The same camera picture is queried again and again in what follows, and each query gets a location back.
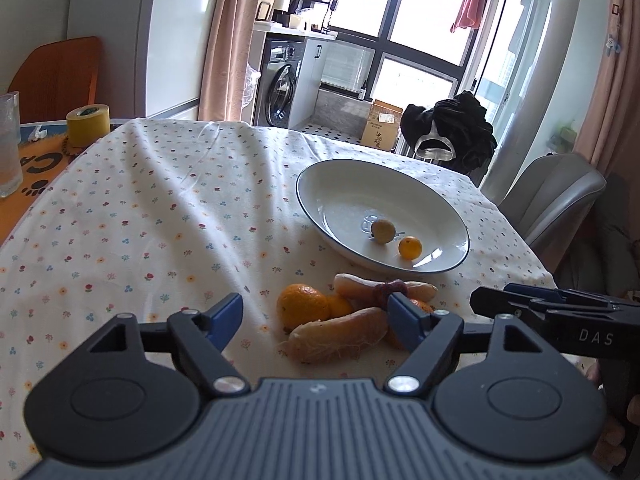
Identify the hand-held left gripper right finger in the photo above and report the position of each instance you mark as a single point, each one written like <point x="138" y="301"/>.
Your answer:
<point x="402" y="317"/>

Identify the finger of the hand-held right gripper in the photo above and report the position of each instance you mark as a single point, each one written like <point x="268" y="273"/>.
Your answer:
<point x="550" y="295"/>
<point x="500" y="302"/>

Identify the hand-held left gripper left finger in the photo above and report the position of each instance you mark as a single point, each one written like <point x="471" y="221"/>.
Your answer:
<point x="225" y="317"/>

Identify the small mandarin orange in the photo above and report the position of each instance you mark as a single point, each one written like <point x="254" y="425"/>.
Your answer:
<point x="341" y="306"/>
<point x="421" y="305"/>

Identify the dark red fruit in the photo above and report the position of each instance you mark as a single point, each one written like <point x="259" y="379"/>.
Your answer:
<point x="387" y="289"/>

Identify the peeled pomelo segment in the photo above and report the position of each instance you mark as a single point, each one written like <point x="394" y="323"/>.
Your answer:
<point x="355" y="285"/>
<point x="335" y="337"/>

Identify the large mandarin orange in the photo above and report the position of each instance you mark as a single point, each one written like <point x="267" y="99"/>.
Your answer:
<point x="301" y="306"/>

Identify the white plate with blue rim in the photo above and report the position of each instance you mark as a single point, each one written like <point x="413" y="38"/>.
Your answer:
<point x="350" y="195"/>

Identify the person's right hand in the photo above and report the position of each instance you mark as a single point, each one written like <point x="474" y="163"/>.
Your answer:
<point x="614" y="442"/>

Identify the small orange kumquat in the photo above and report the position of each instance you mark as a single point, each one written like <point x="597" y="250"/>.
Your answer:
<point x="410" y="248"/>

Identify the yellow-green kumquat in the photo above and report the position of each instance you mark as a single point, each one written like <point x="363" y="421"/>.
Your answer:
<point x="384" y="230"/>

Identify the grey upholstered chair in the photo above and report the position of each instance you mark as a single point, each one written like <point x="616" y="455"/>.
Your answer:
<point x="555" y="195"/>

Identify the floral white tablecloth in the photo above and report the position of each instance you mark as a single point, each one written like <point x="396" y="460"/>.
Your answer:
<point x="175" y="210"/>

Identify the green box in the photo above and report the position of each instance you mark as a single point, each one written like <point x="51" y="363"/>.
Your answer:
<point x="565" y="137"/>

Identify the translucent plastic piece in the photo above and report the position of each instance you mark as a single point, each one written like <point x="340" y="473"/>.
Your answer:
<point x="435" y="147"/>

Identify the black clothes pile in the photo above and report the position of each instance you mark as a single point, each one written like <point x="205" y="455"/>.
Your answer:
<point x="460" y="120"/>

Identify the cardboard box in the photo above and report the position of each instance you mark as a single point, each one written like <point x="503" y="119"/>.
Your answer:
<point x="382" y="125"/>

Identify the pink curtain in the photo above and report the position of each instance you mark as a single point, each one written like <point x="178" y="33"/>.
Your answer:
<point x="610" y="110"/>
<point x="230" y="50"/>

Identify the orange paw print mat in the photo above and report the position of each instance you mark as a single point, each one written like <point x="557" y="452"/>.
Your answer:
<point x="30" y="190"/>

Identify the clear plastic bag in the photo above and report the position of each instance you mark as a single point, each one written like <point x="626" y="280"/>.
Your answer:
<point x="251" y="85"/>

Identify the grey washing machine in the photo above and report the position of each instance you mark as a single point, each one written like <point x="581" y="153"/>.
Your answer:
<point x="280" y="90"/>

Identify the yellow tape roll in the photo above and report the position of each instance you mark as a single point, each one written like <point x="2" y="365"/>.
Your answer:
<point x="87" y="125"/>

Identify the white base cabinet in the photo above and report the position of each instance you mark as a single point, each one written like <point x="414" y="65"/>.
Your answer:
<point x="307" y="80"/>

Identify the black framed window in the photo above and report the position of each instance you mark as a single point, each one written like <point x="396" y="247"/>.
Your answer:
<point x="385" y="45"/>

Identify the clear drinking glass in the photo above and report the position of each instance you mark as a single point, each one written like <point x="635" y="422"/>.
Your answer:
<point x="9" y="150"/>

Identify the orange wooden chair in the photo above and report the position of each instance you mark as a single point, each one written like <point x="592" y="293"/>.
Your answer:
<point x="55" y="80"/>

